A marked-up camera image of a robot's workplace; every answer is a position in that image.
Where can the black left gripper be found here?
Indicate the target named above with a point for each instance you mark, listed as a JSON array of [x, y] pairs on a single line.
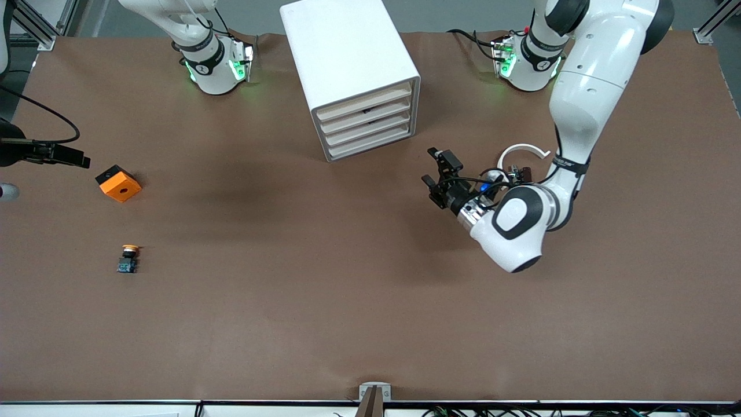
[[455, 198]]

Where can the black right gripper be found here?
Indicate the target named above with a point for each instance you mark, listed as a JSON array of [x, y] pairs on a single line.
[[13, 152]]

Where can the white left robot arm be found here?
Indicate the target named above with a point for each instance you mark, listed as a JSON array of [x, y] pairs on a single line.
[[584, 87]]

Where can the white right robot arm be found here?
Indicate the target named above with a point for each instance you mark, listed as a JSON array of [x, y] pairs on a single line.
[[211, 69]]

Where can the yellow cap push button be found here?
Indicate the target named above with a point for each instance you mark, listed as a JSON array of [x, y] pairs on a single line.
[[127, 265]]

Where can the orange black button enclosure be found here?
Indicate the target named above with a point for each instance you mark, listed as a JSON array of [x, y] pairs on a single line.
[[121, 188]]

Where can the aluminium frame profile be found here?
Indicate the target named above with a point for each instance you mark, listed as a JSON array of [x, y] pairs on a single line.
[[706, 32], [40, 36]]

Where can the metal table edge bracket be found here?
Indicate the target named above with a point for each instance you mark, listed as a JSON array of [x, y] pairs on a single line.
[[363, 389]]

